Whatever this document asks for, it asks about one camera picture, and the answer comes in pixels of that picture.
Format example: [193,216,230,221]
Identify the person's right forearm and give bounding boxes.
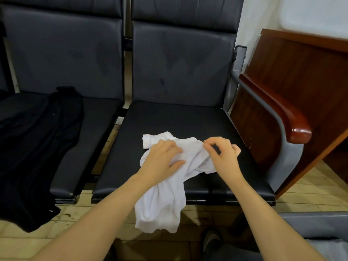
[224,177,326,261]

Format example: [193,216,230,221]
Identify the white plastic tray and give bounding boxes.
[278,0,348,40]

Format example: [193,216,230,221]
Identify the person's blue jeans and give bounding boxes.
[204,242,264,261]

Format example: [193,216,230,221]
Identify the black t-shirt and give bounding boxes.
[0,86,85,233]

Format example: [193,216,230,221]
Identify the brown wooden desk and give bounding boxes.
[229,28,348,198]

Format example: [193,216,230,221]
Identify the black leather bench seat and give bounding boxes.
[0,0,126,204]
[91,0,277,206]

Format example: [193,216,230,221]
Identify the grey plastic storage bin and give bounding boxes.
[277,211,348,261]

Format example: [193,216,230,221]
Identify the brown wooden bench armrest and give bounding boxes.
[238,72,313,145]

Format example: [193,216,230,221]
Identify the grey t-shirt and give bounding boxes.
[310,239,348,261]

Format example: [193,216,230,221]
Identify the person's black shoe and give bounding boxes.
[202,228,223,253]

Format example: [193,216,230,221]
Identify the person's left forearm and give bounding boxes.
[33,177,156,261]

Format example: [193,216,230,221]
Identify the person's right hand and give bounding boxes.
[203,136,243,184]

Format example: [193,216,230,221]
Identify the white t-shirt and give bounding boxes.
[134,131,218,234]

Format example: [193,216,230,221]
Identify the person's left hand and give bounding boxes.
[136,140,187,187]

